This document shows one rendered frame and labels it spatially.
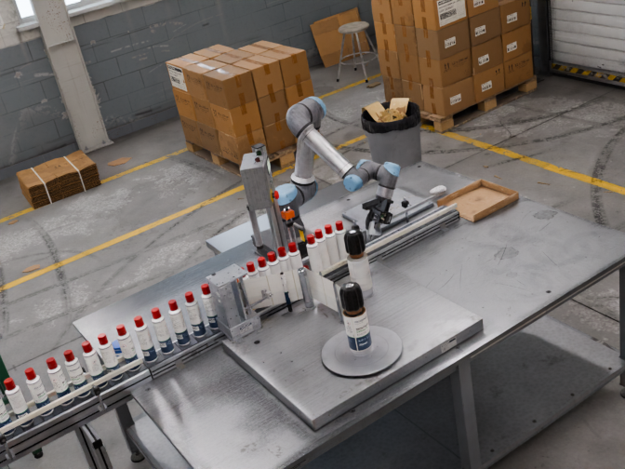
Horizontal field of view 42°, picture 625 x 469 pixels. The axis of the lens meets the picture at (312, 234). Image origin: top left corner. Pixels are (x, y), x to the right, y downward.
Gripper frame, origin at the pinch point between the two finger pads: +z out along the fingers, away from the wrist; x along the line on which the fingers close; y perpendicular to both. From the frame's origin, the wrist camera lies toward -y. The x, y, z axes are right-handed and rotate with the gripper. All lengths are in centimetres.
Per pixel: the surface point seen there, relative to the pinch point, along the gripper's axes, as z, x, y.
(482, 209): -22, 59, 8
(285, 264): 15.8, -43.9, 2.4
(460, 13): -142, 241, -239
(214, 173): 42, 114, -351
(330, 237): 1.7, -23.6, 2.3
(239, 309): 33, -67, 12
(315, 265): 14.7, -28.4, 3.3
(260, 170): -22, -66, 1
